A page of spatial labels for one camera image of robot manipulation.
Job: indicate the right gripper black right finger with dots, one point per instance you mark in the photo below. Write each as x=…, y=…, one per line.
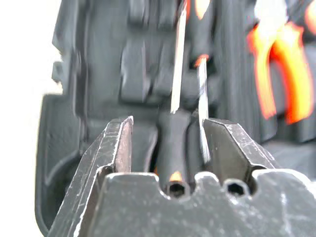
x=234, y=148

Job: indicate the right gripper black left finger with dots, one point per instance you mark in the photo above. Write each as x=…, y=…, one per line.
x=98, y=153

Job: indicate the black plastic tool case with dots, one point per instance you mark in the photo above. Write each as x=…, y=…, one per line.
x=103, y=74

